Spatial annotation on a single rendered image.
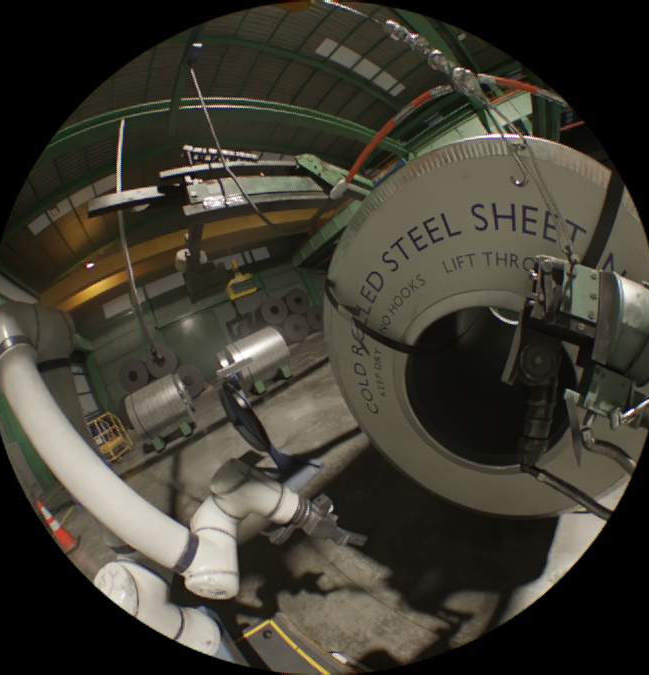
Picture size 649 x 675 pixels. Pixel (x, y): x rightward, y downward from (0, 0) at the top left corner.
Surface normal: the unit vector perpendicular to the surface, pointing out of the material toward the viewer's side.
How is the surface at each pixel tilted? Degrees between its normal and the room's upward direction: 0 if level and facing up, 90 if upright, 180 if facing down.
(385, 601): 0
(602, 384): 58
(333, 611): 0
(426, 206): 90
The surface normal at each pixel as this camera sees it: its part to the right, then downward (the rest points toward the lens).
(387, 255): -0.73, 0.40
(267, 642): -0.40, -0.91
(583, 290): -0.72, -0.18
